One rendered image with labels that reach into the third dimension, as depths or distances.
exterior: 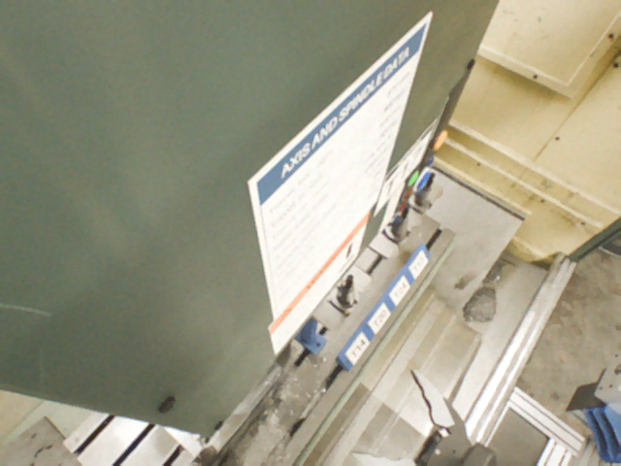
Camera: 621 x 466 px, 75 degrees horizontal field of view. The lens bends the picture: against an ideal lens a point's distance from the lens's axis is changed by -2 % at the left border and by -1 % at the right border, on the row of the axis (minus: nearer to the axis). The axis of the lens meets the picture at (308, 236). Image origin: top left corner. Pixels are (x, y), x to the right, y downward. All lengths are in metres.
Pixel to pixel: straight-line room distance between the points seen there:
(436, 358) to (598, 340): 1.34
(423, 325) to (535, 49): 0.88
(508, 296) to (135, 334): 1.59
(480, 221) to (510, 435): 0.94
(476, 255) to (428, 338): 0.36
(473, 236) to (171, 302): 1.46
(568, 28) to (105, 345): 1.17
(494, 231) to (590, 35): 0.70
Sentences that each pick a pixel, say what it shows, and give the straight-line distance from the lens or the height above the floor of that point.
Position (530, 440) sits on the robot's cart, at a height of 0.21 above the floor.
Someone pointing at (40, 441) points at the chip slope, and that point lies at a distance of 1.66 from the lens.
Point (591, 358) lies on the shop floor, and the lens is 2.60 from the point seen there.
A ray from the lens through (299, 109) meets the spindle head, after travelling 0.19.
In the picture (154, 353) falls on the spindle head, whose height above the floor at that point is 1.88.
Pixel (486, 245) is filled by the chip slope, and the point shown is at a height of 0.79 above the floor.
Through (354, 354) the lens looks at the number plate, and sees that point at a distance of 1.19.
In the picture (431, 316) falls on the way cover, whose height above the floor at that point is 0.72.
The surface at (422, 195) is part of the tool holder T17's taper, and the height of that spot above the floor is 1.26.
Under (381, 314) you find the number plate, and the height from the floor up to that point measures 0.94.
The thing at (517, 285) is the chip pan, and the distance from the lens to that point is 1.74.
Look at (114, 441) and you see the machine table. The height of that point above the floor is 0.90.
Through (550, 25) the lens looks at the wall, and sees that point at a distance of 1.23.
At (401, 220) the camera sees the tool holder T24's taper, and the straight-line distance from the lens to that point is 0.96.
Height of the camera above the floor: 2.09
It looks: 61 degrees down
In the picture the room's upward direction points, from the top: 2 degrees clockwise
